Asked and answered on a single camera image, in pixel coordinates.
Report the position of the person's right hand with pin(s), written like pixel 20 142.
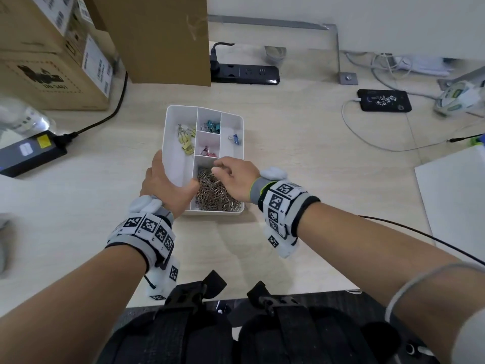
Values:
pixel 238 178

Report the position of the person's left hand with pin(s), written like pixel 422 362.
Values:
pixel 165 195

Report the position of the white compartment organizer tray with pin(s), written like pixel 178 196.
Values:
pixel 176 162

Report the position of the bunch of pink binder clips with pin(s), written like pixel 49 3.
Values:
pixel 210 152

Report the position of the dark blue binder clip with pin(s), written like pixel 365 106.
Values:
pixel 235 139

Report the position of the bunch of yellow binder clips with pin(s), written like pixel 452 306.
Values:
pixel 186 142

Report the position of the bunch of blue binder clips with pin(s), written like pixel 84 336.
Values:
pixel 212 126

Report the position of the person's left forearm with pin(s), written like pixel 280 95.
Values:
pixel 68 303

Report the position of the person's right forearm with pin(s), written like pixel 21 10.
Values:
pixel 371 257

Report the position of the white left wrist pod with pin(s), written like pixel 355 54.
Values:
pixel 145 204

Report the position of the gray left wrist marker band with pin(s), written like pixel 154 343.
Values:
pixel 144 235

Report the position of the gray wrist marker band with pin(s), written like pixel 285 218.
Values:
pixel 144 235
pixel 284 208

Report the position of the gray right wrist marker band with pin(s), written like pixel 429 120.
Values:
pixel 284 208

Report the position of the black power strip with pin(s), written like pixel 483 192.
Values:
pixel 254 75

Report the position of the black power plug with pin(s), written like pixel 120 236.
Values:
pixel 214 65

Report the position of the clear tape roll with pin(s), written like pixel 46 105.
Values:
pixel 275 54

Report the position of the black chest harness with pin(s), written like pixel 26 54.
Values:
pixel 170 333

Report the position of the black power adapter brick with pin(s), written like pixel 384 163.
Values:
pixel 30 153

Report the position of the flat brown cardboard sheet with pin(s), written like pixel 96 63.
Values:
pixel 159 37

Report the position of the glass bottle with steel lid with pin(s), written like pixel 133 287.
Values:
pixel 26 119

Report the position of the black smartphone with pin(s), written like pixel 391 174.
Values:
pixel 384 101

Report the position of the white curved plastic device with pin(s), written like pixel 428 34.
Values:
pixel 3 246

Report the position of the white desk divider panel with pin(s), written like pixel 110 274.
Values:
pixel 360 18

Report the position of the white flat board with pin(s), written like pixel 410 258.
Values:
pixel 454 200

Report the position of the green and white packet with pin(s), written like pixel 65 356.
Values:
pixel 454 99

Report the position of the green and blue object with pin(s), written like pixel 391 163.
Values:
pixel 479 141

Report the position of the white right wrist camera block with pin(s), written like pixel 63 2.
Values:
pixel 282 246

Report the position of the white wrist camera block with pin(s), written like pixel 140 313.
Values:
pixel 282 246
pixel 165 280

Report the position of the white left wrist camera block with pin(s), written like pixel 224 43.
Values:
pixel 165 280

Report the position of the gray metal divider bracket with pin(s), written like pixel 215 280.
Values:
pixel 348 78
pixel 464 77

